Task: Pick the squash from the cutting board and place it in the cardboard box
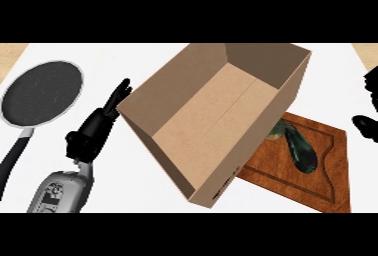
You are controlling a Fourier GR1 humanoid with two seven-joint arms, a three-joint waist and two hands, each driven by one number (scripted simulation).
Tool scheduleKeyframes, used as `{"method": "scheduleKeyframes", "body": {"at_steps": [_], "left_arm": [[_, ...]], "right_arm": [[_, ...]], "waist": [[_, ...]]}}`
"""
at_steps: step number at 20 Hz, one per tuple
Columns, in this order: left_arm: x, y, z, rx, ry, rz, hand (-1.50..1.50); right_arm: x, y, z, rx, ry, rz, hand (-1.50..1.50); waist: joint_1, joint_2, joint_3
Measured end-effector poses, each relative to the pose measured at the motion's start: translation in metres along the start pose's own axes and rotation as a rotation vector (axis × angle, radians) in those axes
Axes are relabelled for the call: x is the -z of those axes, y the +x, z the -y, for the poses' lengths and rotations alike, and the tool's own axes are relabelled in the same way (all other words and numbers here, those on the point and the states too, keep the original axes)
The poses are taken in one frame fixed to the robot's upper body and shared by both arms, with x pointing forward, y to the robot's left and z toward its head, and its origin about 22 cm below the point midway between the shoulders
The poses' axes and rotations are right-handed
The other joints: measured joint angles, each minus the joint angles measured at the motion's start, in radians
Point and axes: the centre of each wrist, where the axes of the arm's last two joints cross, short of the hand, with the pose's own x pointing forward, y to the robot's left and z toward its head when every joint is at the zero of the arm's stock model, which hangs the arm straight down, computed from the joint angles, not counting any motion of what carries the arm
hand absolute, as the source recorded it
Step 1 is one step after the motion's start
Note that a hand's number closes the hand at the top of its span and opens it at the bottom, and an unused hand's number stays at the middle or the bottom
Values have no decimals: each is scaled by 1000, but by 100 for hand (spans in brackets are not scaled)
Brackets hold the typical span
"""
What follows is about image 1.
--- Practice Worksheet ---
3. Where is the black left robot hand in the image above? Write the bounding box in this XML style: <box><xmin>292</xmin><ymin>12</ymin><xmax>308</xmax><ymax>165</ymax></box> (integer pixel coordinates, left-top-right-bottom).
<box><xmin>66</xmin><ymin>78</ymin><xmax>135</xmax><ymax>164</ymax></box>

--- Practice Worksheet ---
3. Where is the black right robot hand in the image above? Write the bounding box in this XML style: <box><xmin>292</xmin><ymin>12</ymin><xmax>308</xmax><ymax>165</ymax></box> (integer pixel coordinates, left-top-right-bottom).
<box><xmin>352</xmin><ymin>65</ymin><xmax>378</xmax><ymax>144</ymax></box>

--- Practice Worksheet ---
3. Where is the brown wooden cutting board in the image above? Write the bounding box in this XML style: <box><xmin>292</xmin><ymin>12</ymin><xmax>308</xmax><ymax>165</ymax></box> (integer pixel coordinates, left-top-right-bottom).
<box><xmin>237</xmin><ymin>111</ymin><xmax>354</xmax><ymax>214</ymax></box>

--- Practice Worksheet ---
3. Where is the dark green squash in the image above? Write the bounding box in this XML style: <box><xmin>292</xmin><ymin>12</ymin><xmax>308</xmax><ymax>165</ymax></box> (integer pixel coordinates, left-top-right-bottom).
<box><xmin>266</xmin><ymin>118</ymin><xmax>320</xmax><ymax>175</ymax></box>

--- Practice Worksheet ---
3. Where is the brown cardboard box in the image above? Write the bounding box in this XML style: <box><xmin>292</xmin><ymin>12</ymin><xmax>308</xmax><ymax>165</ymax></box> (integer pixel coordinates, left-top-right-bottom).
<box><xmin>116</xmin><ymin>43</ymin><xmax>314</xmax><ymax>209</ymax></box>

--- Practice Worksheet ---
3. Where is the black frying pan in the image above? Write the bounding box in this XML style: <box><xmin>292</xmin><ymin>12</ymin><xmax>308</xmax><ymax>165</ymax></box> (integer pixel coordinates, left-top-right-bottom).
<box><xmin>0</xmin><ymin>60</ymin><xmax>85</xmax><ymax>202</ymax></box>

